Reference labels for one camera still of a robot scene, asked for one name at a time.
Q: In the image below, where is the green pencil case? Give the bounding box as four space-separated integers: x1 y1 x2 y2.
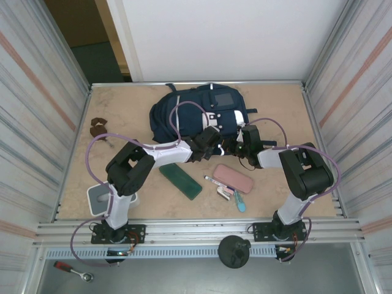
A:
158 163 203 202

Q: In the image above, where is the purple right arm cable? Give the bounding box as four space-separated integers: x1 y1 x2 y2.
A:
244 118 341 263

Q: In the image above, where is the red handled ratchet wrench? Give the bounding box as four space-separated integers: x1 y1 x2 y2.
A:
53 260 94 283

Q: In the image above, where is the brown plush keychain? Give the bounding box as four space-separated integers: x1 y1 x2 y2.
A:
89 117 116 149

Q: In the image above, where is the small green circuit board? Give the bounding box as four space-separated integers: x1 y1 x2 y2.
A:
106 249 136 257

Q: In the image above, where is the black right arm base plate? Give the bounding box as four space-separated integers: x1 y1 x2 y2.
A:
251 222 307 243

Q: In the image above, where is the white grey tissue box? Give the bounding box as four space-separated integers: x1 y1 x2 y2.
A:
86 181 141 217

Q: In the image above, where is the pink pencil case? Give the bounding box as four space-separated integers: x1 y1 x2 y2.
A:
213 164 255 194

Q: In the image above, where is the light blue correction tape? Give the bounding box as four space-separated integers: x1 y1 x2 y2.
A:
235 189 246 214

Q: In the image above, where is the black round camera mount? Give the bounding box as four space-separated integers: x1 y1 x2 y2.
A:
217 235 252 270

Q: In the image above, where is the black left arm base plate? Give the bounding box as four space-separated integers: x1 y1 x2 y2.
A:
91 224 146 245

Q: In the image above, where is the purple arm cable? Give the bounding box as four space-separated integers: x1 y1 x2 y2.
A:
70 100 215 268
244 118 341 263

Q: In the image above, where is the white blue marker pen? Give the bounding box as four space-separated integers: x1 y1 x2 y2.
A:
204 175 235 189

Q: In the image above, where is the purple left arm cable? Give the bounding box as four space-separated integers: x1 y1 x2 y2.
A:
70 100 215 268

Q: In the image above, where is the small pink white eraser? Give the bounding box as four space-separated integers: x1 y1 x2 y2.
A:
216 185 236 200

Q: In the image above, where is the grey slotted cable duct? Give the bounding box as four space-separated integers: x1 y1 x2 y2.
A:
45 246 278 260

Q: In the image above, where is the aluminium table frame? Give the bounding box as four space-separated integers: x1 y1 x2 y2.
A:
32 80 368 249

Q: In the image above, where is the navy blue backpack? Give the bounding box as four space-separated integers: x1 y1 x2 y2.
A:
149 82 278 160

